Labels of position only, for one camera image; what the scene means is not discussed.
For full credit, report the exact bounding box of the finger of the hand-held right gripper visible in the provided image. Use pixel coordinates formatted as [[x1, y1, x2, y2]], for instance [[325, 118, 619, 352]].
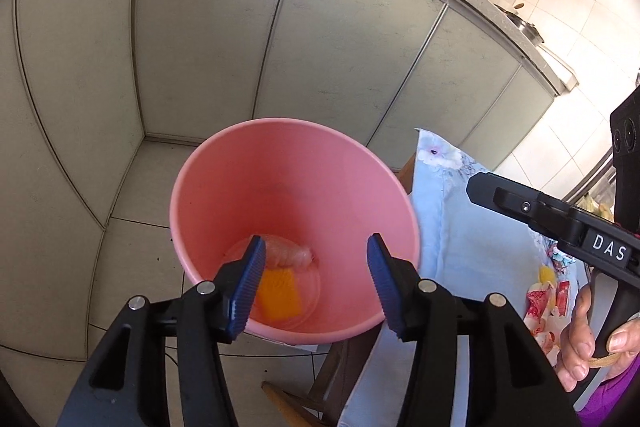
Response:
[[466, 172, 585, 259]]

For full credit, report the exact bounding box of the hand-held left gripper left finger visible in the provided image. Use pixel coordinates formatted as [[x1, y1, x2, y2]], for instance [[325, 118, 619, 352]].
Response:
[[55, 234, 268, 427]]

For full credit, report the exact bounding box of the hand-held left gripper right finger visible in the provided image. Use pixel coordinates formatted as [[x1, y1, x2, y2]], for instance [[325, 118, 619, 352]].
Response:
[[366, 233, 583, 427]]

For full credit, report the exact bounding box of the orange wrapper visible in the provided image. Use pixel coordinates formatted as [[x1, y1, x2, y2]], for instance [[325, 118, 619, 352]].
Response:
[[257, 268, 303, 322]]

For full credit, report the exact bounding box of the clear plastic wrapper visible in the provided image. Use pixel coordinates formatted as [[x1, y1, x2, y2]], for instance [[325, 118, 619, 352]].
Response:
[[225, 234, 321, 274]]

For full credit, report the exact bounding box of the pink plastic bucket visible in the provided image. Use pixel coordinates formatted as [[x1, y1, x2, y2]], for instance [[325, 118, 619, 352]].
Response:
[[169, 118, 422, 342]]

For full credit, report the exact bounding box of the person's right hand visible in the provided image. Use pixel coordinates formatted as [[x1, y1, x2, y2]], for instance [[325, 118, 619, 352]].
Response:
[[555, 283, 640, 391]]

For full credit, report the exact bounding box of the metal shelf rack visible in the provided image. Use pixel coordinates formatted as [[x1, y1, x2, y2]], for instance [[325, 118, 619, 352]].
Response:
[[562, 152, 616, 208]]

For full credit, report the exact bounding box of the light blue floral tablecloth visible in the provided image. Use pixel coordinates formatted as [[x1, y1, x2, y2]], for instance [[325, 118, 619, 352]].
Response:
[[340, 128, 593, 427]]

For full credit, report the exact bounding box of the white red printed wrapper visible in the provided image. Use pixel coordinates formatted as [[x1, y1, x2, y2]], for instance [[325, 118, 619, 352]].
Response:
[[523, 283, 557, 335]]

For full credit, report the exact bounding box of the steel tray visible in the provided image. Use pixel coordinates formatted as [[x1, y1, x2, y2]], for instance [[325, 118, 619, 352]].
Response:
[[536, 43, 582, 91]]

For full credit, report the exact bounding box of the steel pot with lid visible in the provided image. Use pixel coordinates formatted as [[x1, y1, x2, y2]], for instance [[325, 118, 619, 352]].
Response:
[[504, 3, 546, 46]]

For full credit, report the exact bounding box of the purple clothing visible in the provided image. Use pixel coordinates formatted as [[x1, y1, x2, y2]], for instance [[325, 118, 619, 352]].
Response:
[[575, 359, 640, 427]]

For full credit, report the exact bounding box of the grey kitchen cabinet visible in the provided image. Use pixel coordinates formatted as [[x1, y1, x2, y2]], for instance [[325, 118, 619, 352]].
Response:
[[0, 0, 559, 230]]

